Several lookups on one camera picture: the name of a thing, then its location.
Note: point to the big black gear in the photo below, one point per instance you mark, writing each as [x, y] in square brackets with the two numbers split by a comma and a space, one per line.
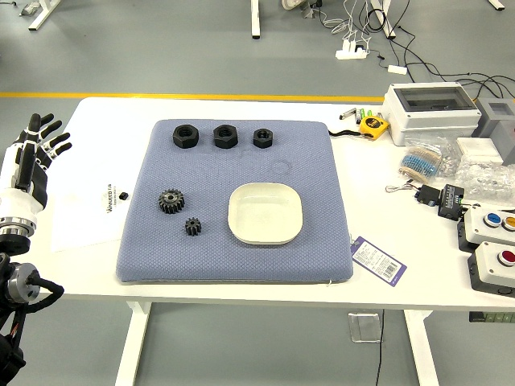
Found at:
[167, 205]

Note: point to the grey enclosure with clear lid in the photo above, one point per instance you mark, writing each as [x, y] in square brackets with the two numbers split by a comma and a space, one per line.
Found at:
[426, 120]

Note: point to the blue-grey cushion mat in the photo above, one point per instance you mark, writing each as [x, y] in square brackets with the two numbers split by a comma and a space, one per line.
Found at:
[201, 257]

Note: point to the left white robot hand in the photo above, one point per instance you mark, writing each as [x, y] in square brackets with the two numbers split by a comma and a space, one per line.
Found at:
[20, 201]

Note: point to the tiny black nut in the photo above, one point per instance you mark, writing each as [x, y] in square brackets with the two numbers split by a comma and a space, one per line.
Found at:
[124, 196]

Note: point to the clear bag of small parts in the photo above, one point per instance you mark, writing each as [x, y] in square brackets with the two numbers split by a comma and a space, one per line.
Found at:
[450, 158]

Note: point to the small white box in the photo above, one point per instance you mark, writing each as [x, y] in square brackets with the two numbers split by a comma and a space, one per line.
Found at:
[479, 146]

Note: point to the grey floor object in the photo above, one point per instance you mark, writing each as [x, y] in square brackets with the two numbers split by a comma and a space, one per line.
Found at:
[309, 10]

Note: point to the blue and yellow button box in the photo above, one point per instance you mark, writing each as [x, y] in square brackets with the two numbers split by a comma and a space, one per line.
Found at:
[483, 231]

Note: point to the clear printed plastic bag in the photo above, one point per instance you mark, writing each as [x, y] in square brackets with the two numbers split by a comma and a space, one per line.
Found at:
[80, 217]

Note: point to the purple label tag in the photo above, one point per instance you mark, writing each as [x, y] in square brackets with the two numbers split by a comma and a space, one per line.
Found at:
[378, 261]

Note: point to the table height control panel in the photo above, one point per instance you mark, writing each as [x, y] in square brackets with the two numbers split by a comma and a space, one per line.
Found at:
[491, 317]

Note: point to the white power adapter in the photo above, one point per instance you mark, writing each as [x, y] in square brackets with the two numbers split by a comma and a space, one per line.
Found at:
[397, 69]

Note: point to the red button box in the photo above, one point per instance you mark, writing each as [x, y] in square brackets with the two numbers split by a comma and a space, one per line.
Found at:
[489, 269]

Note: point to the white square dish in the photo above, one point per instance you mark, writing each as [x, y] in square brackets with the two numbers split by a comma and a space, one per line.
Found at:
[265, 213]

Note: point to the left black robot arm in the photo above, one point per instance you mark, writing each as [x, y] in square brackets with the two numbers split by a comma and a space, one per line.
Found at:
[20, 281]

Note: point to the white power strip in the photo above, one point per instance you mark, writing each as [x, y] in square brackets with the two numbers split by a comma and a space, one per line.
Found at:
[350, 54]

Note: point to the grey box with square opening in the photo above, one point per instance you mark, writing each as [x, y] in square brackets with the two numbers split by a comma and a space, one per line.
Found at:
[503, 128]

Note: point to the small black gear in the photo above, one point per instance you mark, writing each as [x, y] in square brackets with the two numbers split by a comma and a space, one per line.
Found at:
[193, 228]

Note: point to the bubble wrap bag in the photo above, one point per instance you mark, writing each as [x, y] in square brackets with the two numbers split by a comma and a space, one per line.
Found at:
[487, 179]

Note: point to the small black hex nut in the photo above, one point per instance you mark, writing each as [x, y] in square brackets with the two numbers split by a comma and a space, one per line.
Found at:
[257, 143]

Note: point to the large black hex nut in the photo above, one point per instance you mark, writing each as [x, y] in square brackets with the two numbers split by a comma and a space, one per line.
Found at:
[219, 141]
[179, 141]

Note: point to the clear plastic holder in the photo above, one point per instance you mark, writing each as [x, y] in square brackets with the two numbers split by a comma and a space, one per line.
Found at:
[364, 327]

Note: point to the white background table leg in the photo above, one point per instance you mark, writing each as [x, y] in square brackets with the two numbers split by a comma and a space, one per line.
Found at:
[385, 20]
[256, 20]
[42, 16]

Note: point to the blue resistor strip bundle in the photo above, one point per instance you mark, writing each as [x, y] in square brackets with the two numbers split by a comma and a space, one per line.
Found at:
[418, 163]

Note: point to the black electronic module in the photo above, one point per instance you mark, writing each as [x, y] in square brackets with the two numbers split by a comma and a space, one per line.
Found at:
[450, 203]

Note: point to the white tape roll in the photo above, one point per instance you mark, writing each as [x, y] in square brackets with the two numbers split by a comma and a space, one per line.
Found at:
[289, 3]

